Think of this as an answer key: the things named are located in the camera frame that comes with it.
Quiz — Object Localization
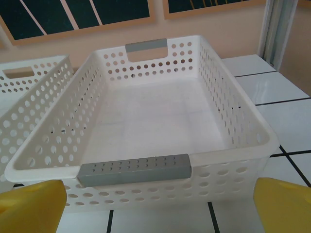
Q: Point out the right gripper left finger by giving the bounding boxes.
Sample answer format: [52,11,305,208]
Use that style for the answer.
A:
[0,179,68,233]

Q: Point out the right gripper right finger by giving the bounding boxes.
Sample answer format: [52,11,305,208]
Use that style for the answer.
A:
[252,177,311,233]

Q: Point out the small white basket grey handles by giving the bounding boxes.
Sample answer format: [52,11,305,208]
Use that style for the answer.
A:
[4,35,279,215]

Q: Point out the large white perforated basket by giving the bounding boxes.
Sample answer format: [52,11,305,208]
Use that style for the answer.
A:
[0,54,74,191]

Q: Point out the aluminium frame post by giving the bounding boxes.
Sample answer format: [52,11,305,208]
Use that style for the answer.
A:
[257,0,311,72]

